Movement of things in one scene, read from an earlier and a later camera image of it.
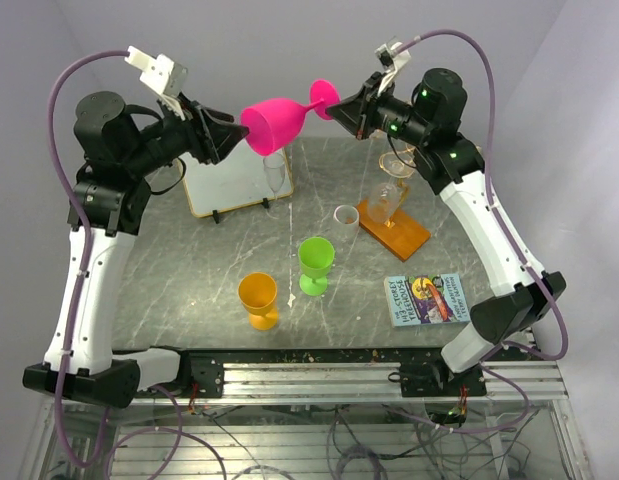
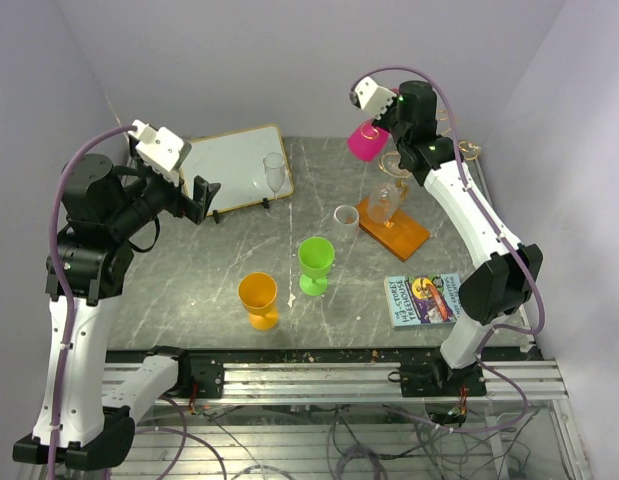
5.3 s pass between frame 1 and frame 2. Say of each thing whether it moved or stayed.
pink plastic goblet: moved
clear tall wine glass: stayed
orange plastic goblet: stayed
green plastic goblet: stayed
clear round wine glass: stayed
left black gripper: moved
